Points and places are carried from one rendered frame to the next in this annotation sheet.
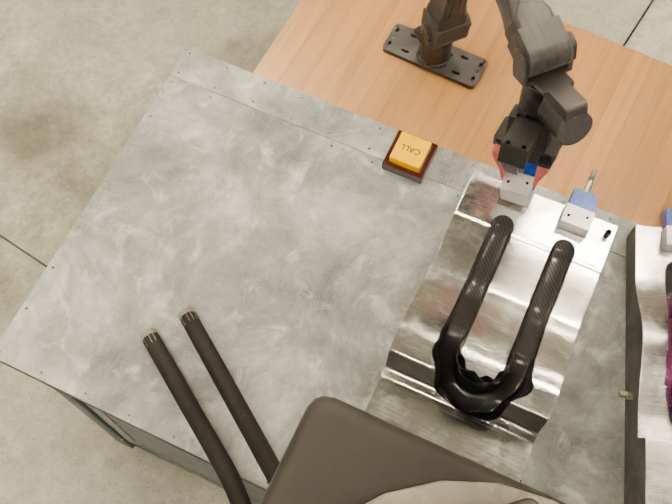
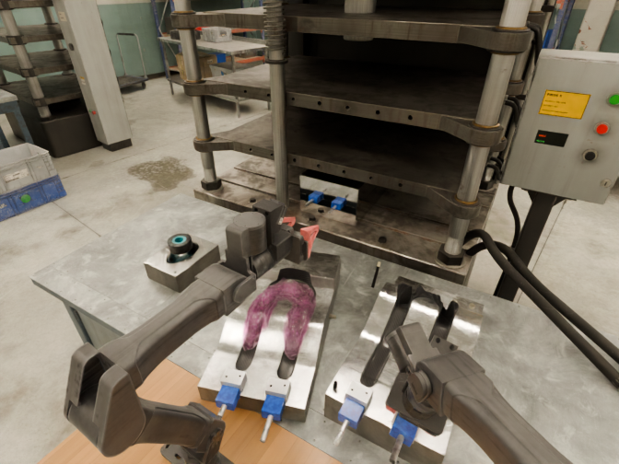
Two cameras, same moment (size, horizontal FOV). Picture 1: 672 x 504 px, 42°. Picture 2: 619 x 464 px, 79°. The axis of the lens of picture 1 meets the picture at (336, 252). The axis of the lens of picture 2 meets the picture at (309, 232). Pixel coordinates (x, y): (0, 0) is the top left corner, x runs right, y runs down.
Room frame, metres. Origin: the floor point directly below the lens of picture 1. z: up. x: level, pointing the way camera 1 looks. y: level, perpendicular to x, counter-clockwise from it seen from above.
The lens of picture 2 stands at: (1.10, -0.48, 1.65)
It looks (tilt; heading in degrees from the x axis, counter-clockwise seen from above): 34 degrees down; 183
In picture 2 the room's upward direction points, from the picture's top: straight up
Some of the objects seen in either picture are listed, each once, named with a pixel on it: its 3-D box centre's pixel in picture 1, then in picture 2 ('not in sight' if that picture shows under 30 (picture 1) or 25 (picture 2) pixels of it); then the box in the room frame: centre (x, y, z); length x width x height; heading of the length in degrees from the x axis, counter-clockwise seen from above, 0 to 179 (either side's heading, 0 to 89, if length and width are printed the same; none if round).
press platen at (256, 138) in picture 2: not in sight; (354, 153); (-0.60, -0.37, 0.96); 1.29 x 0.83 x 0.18; 63
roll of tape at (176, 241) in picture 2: not in sight; (180, 243); (0.08, -0.99, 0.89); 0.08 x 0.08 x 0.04
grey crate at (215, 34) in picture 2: not in sight; (216, 34); (-5.10, -2.23, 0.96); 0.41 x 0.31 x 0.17; 44
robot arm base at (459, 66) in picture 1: (436, 45); not in sight; (1.03, -0.21, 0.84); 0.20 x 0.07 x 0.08; 60
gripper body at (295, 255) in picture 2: not in sight; (274, 248); (0.50, -0.59, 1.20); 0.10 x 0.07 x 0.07; 60
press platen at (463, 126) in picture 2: not in sight; (357, 101); (-0.60, -0.37, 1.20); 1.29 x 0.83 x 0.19; 63
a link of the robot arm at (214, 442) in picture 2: not in sight; (198, 435); (0.73, -0.72, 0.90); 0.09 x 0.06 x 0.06; 60
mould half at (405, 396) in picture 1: (490, 327); (414, 344); (0.45, -0.25, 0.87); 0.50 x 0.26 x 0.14; 153
